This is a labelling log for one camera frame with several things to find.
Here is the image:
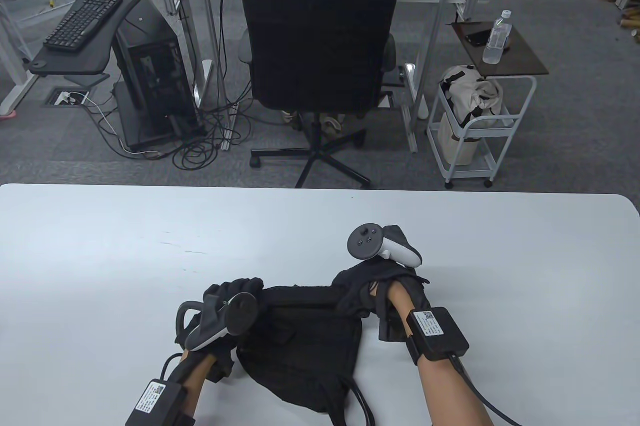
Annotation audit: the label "person's right hand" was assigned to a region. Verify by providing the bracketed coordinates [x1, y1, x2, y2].
[332, 263, 431, 320]

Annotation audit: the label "person's left hand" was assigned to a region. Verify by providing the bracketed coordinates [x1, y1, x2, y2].
[175, 276, 265, 382]

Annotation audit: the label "black bag with shoulder strap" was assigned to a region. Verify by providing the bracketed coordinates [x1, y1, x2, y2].
[235, 284, 376, 426]

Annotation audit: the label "person's left forearm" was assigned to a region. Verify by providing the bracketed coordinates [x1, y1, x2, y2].
[170, 346, 221, 419]

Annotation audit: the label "person's right forearm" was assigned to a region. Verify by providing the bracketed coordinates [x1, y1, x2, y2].
[387, 284, 493, 426]

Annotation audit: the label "grey left hand controller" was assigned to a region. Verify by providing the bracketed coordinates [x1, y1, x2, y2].
[175, 293, 259, 352]

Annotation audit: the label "grey hand controller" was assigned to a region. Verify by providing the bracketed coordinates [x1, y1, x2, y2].
[346, 223, 422, 268]
[175, 293, 259, 352]

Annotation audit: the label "grey right hand controller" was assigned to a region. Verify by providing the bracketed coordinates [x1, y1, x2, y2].
[346, 223, 422, 268]

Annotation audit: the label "beige bag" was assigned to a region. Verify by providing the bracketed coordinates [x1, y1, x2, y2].
[438, 65, 506, 166]

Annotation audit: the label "black computer tower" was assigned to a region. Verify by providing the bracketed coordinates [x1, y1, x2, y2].
[116, 0, 203, 139]

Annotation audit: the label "floor outlet box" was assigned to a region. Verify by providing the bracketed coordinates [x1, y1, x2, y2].
[42, 88, 93, 107]

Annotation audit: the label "black office chair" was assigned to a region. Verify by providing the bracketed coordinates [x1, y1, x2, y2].
[238, 0, 398, 189]

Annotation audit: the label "black keyboard tray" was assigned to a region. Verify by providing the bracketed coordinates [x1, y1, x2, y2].
[27, 0, 145, 78]

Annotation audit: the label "small black case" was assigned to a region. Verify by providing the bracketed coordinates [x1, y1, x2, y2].
[465, 30, 511, 49]

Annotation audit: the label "clear water bottle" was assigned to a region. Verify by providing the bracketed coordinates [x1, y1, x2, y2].
[482, 9, 513, 65]

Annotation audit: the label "white cart with brown top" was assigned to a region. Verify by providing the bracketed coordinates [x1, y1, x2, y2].
[426, 20, 549, 190]

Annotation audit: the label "black keyboard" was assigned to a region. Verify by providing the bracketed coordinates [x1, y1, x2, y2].
[43, 0, 123, 52]

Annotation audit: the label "white table leg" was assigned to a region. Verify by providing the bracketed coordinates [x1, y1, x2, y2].
[0, 0, 41, 117]

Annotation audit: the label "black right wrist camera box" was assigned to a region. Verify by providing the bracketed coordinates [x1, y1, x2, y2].
[405, 307, 470, 362]

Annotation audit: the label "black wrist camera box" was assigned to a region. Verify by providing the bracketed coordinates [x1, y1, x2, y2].
[405, 307, 470, 362]
[125, 380, 196, 426]

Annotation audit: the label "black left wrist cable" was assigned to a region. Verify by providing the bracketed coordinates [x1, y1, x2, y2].
[160, 352, 183, 382]

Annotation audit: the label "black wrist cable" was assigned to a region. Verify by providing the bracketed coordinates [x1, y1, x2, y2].
[450, 354, 521, 426]
[160, 352, 183, 382]

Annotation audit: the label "black floor cables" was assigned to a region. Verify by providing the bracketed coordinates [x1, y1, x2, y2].
[82, 91, 261, 171]

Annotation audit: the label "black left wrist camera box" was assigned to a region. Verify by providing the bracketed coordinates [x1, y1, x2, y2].
[125, 380, 196, 426]

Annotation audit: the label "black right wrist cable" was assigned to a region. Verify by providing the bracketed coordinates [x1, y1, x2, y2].
[450, 354, 521, 426]

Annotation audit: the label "aluminium frame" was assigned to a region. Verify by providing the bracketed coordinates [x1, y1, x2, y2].
[149, 0, 491, 153]

